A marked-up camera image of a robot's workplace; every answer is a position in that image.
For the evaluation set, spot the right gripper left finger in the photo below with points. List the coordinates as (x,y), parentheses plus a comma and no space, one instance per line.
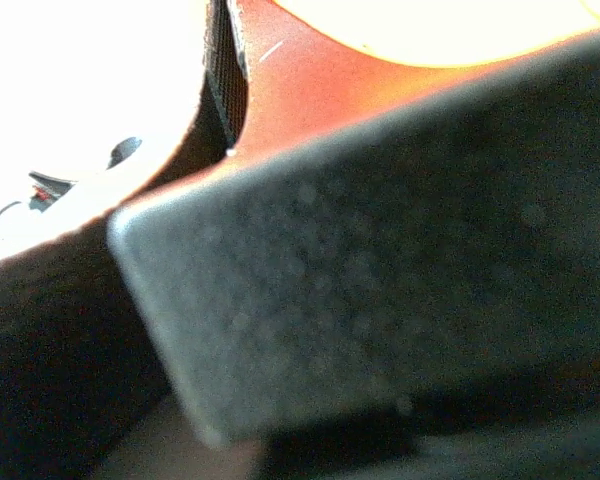
(100,102)

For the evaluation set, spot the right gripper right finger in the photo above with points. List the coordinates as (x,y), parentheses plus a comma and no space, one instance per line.
(380,231)

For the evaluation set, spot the orange t shirt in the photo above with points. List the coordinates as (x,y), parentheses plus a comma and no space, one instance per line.
(447,33)

